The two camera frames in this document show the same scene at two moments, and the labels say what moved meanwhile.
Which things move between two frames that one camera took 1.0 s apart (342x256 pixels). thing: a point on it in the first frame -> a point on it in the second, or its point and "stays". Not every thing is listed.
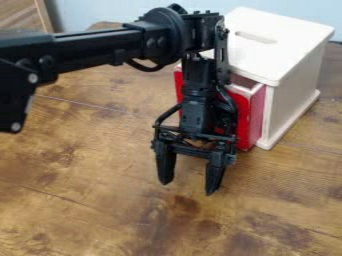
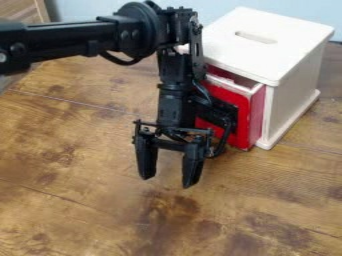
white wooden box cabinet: (277, 52) stays
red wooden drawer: (246, 96) stays
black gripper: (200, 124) -> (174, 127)
